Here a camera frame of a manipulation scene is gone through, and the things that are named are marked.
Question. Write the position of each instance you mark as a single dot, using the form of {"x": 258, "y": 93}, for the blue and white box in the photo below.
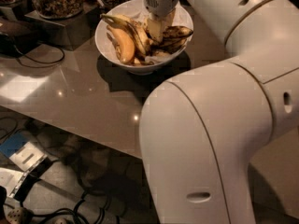
{"x": 22, "y": 152}

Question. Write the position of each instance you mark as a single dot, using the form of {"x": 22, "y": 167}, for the spotted lower bananas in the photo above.
{"x": 159, "y": 52}

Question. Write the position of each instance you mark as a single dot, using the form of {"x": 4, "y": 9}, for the black device with cable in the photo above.
{"x": 18, "y": 38}

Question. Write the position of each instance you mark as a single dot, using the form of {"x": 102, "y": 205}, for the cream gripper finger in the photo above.
{"x": 168, "y": 20}
{"x": 155, "y": 27}

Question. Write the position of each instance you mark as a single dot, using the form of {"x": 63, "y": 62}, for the long spotted banana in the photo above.
{"x": 134, "y": 29}

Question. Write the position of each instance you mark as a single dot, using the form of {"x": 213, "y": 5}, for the yellow unspotted banana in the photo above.
{"x": 123, "y": 44}

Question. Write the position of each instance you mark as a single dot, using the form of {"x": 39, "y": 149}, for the glass jar of nuts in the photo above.
{"x": 58, "y": 9}

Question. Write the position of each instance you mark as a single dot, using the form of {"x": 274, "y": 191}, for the dark spotted top banana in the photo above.
{"x": 177, "y": 32}

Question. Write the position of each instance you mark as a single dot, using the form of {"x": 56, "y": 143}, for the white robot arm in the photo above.
{"x": 199, "y": 129}

